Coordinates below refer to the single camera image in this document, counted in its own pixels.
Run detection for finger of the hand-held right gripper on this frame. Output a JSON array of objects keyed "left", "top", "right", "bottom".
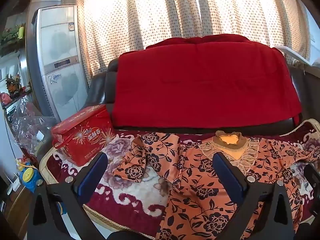
[{"left": 303, "top": 163, "right": 320, "bottom": 193}]

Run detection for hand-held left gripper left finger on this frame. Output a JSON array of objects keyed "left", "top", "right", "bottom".
[{"left": 27, "top": 152, "right": 108, "bottom": 240}]

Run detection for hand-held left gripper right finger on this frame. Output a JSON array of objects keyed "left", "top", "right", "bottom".
[{"left": 212, "top": 152, "right": 294, "bottom": 240}]

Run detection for orange floral shirt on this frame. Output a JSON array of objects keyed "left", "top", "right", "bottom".
[{"left": 112, "top": 130, "right": 320, "bottom": 240}]

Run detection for floral plush blanket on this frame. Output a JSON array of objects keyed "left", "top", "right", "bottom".
[{"left": 39, "top": 119, "right": 320, "bottom": 240}]

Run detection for red tin box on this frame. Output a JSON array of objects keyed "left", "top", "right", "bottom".
[{"left": 51, "top": 104, "right": 116, "bottom": 167}]

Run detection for blue toy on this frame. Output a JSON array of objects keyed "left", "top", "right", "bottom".
[{"left": 15, "top": 155, "right": 44, "bottom": 193}]

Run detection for clear plastic wrap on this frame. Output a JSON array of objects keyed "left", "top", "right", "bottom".
[{"left": 7, "top": 97, "right": 58, "bottom": 157}]

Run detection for black leather sofa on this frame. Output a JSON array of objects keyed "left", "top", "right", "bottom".
[{"left": 85, "top": 57, "right": 320, "bottom": 136}]

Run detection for red blanket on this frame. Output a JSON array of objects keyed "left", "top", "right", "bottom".
[{"left": 111, "top": 34, "right": 303, "bottom": 130}]

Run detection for silver standing air conditioner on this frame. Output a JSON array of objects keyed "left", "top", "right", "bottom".
[{"left": 26, "top": 4, "right": 90, "bottom": 123}]

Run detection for orange artificial flowers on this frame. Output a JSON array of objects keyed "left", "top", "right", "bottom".
[{"left": 5, "top": 74, "right": 22, "bottom": 98}]

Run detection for white window ledge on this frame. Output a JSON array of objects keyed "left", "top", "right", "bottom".
[{"left": 274, "top": 45, "right": 312, "bottom": 64}]

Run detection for display shelf cabinet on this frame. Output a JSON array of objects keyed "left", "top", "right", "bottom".
[{"left": 0, "top": 12, "right": 38, "bottom": 113}]

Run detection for green artificial plant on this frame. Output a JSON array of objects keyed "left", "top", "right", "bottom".
[{"left": 0, "top": 24, "right": 27, "bottom": 53}]

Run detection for dotted white curtain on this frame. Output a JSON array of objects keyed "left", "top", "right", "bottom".
[{"left": 75, "top": 0, "right": 312, "bottom": 85}]

